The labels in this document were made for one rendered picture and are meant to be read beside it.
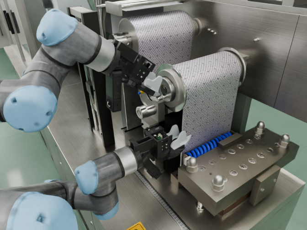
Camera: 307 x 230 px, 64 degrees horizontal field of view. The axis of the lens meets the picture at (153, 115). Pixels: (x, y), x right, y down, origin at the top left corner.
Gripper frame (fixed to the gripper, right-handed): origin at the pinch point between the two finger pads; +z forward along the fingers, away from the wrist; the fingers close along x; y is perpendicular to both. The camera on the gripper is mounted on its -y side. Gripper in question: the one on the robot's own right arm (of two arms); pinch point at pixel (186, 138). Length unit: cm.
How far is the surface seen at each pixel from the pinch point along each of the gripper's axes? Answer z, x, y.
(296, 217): 99, -12, -109
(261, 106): 212, 98, -109
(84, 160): -25.9, 30.8, -19.0
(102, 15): 8, 75, 25
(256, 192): 10.0, -21.4, -12.2
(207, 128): 9.0, -0.2, 0.3
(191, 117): 1.1, -0.2, 7.5
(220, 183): -2.9, -17.7, -3.0
